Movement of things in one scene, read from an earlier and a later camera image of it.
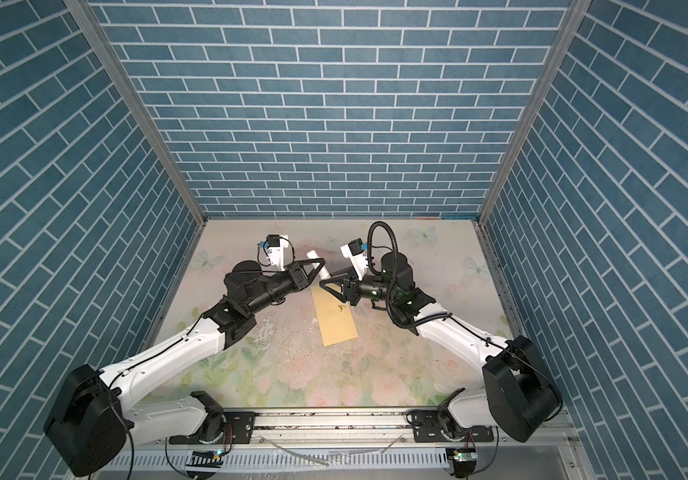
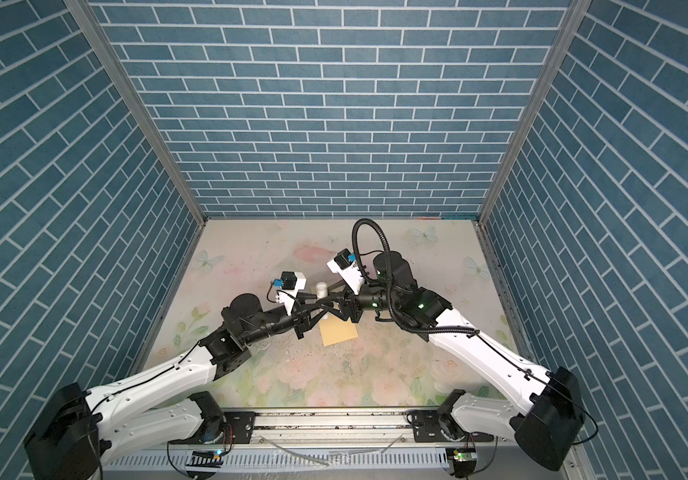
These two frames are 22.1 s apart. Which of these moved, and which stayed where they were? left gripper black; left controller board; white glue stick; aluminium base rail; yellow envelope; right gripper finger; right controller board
Moved: white glue stick; left gripper black; right gripper finger
Stayed: left controller board; right controller board; yellow envelope; aluminium base rail
